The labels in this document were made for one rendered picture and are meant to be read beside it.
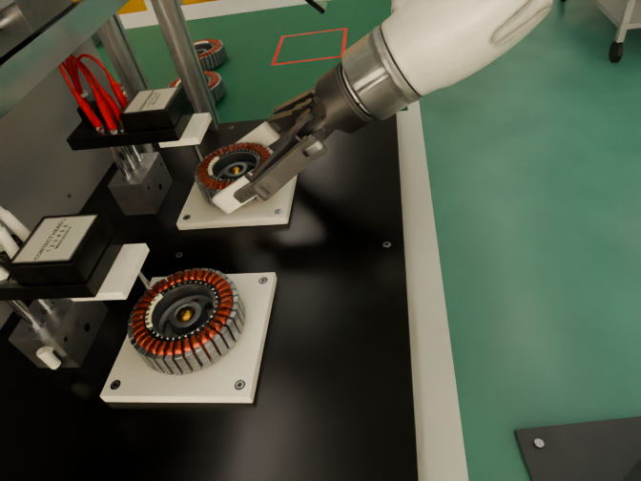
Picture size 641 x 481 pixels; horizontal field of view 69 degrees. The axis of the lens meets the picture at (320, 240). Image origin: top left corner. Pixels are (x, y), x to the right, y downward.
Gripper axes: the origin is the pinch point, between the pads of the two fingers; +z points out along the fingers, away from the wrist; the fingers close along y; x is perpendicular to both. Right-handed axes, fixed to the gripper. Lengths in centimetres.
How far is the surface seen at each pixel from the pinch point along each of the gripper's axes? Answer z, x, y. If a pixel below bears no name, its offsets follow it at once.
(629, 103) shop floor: -64, -130, 141
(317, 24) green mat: -1, -7, 67
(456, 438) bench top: -19.0, -17.4, -33.6
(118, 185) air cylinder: 12.5, 9.4, -3.7
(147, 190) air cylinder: 10.4, 6.5, -3.2
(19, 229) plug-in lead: 5.1, 16.3, -22.6
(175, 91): -1.2, 12.8, 1.6
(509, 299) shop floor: -5, -96, 39
